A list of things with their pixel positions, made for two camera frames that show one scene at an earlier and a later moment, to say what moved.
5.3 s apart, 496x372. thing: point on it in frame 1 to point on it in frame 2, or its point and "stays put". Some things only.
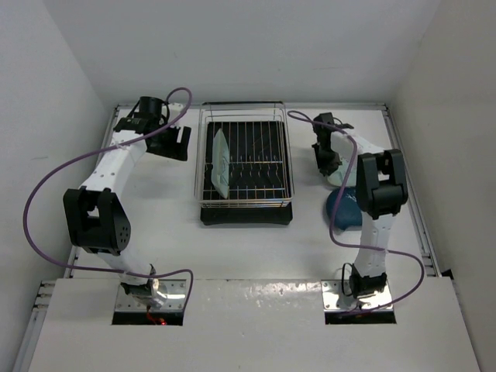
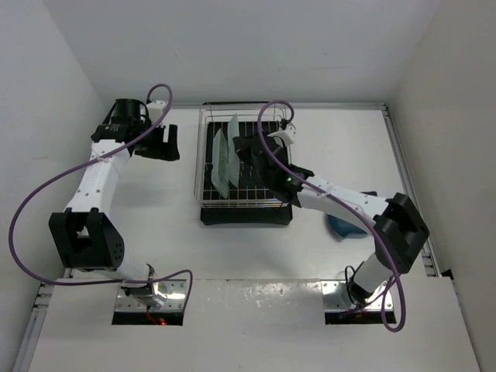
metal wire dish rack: [243, 155] stays put
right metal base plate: [337, 296] stays put
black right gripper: [323, 167] to [242, 145]
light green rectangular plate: [221, 164] stays put
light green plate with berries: [337, 177] to [233, 156]
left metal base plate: [174, 290] stays put
